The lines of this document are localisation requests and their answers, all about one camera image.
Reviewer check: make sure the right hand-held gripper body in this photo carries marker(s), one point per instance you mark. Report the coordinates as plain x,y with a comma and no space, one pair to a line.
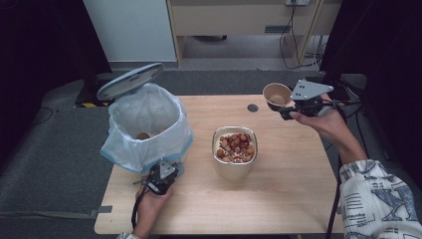
310,91

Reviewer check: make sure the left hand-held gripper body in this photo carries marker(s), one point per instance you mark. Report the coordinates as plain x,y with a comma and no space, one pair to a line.
162,176

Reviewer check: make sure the brown paper cup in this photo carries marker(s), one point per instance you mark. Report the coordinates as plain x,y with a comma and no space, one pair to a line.
277,94

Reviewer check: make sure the translucent white trash bag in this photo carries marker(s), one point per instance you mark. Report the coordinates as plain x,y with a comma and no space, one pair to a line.
149,152

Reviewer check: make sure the brown nutshell scraps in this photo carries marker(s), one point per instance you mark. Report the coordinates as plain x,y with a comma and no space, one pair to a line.
143,135

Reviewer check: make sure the white grey lidded trash can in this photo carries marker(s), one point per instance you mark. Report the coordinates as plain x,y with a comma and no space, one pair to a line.
129,81

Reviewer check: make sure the person's left hand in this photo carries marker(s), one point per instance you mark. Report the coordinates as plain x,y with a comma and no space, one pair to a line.
151,207

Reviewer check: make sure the person's right hand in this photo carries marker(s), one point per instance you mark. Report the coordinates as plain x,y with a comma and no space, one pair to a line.
326,122

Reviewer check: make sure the grey table grommet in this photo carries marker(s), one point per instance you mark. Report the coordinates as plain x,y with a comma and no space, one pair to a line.
253,108

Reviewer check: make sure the pile of nuts and dates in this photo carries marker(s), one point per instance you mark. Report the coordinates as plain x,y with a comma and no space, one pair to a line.
236,147

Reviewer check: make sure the steel bowl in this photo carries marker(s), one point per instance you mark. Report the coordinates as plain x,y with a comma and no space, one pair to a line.
232,171

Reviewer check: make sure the grey tape strip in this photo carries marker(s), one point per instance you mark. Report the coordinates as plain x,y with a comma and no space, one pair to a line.
101,210

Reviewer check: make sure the dark curtain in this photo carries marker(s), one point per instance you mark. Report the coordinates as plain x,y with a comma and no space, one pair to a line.
384,49
43,49

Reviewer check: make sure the white power strip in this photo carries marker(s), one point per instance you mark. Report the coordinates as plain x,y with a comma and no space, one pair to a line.
297,2

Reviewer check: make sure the light wooden desk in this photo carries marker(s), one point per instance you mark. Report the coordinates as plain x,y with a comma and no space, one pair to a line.
232,18

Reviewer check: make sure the white printed shirt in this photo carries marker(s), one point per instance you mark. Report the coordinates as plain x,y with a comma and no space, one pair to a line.
378,202

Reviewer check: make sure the white cabinet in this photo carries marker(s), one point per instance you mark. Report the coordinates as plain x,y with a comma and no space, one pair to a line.
129,30

